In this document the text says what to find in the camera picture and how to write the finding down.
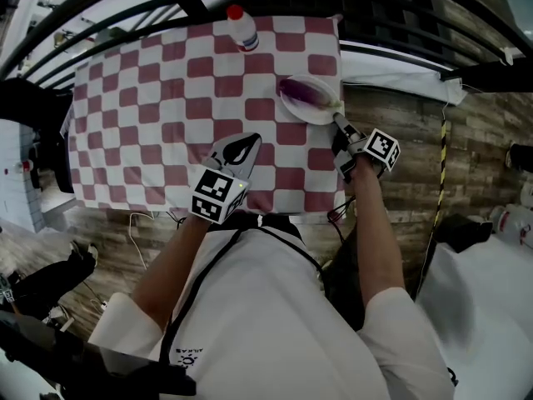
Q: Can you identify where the person's left forearm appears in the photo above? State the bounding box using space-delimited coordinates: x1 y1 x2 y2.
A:
132 211 234 333

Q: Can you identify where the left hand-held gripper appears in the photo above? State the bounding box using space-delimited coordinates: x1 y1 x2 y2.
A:
189 132 263 227

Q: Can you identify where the white plate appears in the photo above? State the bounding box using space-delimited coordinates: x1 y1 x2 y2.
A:
279 73 345 126

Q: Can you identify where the white floor cable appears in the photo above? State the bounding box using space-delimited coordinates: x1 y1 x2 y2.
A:
127 210 156 271

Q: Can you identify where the black bag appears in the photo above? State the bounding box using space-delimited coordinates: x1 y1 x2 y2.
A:
436 213 495 254

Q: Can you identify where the person's white shirt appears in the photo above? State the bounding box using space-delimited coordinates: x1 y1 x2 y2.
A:
88 222 456 400

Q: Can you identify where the white cloth covered table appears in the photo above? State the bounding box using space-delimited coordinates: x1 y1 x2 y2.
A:
415 230 533 400

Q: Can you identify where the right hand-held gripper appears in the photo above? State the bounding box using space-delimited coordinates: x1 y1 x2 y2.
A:
331 112 401 183

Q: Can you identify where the white bottle with red cap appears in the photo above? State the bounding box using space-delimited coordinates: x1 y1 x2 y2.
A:
226 4 261 53

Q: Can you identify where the yellow black striped strip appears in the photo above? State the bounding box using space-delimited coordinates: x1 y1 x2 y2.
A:
431 117 449 228

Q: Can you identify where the white cylinder tank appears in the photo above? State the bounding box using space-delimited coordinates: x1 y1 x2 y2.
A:
487 204 533 246

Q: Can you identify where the purple eggplant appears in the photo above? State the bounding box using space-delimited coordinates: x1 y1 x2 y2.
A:
278 77 341 108

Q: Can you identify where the red white checkered cloth table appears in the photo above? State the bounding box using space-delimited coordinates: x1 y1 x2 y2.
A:
66 13 346 217

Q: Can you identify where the person's right forearm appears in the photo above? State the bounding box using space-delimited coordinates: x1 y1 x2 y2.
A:
351 159 408 310

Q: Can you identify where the black strap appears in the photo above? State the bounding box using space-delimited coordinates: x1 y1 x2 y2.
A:
157 222 324 366

